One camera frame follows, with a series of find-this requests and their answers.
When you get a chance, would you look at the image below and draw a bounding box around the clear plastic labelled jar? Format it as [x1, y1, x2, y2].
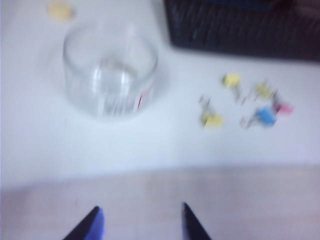
[62, 18, 160, 118]

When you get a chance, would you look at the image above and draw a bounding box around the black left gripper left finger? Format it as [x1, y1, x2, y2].
[62, 206, 106, 240]

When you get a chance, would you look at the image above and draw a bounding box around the blue binder clip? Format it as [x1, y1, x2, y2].
[239, 106, 278, 130]

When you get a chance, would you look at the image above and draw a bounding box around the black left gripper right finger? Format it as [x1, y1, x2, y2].
[181, 201, 213, 240]

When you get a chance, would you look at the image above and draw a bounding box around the white raised desk board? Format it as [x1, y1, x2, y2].
[0, 0, 320, 197]

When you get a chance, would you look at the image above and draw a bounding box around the black computer keyboard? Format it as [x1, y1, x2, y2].
[162, 0, 320, 61]

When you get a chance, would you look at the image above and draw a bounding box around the beige round disc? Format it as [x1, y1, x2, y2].
[48, 0, 75, 23]

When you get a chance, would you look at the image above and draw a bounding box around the yellow binder clip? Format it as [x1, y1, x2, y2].
[198, 94, 225, 129]
[241, 82, 275, 104]
[221, 72, 247, 103]

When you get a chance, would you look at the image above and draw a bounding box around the pink binder clip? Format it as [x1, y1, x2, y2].
[272, 98, 296, 115]

